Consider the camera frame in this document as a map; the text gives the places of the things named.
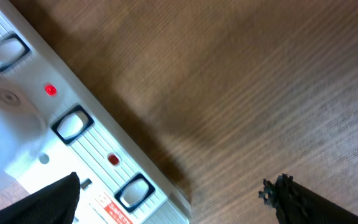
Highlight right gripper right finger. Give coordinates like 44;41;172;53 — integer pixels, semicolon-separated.
259;174;358;224

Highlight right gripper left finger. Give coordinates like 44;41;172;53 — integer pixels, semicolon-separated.
0;172;80;224

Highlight white power strip socket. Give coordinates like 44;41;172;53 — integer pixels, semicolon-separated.
0;1;191;223

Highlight white USB charger plug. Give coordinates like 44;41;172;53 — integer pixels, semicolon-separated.
0;76;46;190

